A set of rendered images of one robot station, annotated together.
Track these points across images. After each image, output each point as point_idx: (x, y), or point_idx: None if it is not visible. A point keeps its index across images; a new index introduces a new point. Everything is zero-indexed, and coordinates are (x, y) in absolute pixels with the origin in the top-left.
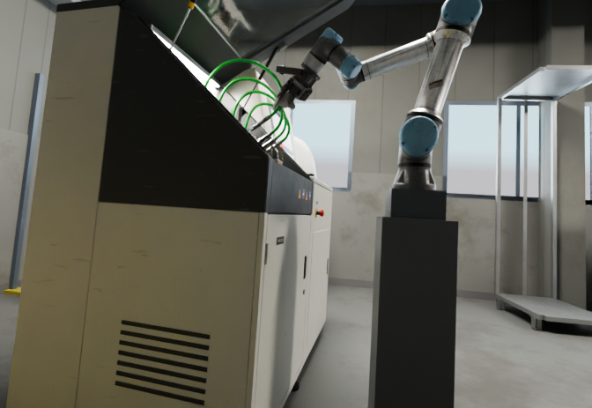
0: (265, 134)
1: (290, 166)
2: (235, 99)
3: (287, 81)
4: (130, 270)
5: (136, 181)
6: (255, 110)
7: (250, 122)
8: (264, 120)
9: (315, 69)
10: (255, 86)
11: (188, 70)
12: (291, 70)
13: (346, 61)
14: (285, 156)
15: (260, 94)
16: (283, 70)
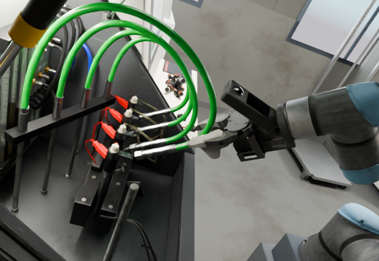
0: (144, 74)
1: (170, 130)
2: None
3: (237, 131)
4: None
5: None
6: (131, 17)
7: (121, 44)
8: (166, 153)
9: (301, 139)
10: None
11: (26, 250)
12: (253, 115)
13: (368, 172)
14: (167, 115)
15: None
16: (236, 108)
